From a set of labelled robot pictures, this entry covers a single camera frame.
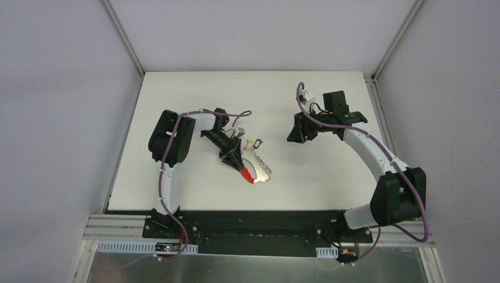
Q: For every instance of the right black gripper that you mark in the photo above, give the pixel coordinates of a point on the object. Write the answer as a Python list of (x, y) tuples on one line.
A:
[(301, 127)]

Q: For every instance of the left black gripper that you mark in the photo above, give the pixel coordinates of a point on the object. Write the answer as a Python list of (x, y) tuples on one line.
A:
[(230, 154)]

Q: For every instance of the yellow tagged key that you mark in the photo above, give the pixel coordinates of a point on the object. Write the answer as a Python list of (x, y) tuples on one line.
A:
[(249, 145)]

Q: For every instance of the black tagged key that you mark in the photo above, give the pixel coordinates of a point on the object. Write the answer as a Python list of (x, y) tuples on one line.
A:
[(257, 143)]

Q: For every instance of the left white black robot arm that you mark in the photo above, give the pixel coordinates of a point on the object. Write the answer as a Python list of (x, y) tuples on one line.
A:
[(169, 145)]

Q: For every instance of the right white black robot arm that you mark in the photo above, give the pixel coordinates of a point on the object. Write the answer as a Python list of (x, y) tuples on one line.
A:
[(400, 190)]

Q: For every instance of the left controller board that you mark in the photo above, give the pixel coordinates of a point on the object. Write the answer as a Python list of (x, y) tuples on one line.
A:
[(167, 247)]

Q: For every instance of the controller board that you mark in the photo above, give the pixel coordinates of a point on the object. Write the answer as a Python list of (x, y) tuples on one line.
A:
[(167, 247), (348, 255)]

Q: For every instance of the right controller board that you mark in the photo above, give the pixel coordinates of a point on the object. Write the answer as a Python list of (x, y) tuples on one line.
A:
[(348, 255)]

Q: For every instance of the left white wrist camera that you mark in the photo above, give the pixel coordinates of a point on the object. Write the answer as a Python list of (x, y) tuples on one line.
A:
[(238, 132)]

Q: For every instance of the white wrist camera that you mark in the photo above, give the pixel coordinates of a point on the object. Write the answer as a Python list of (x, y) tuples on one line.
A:
[(305, 97), (238, 132)]

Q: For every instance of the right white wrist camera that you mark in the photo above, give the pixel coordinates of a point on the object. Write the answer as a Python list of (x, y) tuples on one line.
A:
[(305, 97)]

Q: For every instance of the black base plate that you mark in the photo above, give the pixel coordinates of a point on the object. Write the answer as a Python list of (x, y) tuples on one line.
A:
[(260, 233)]

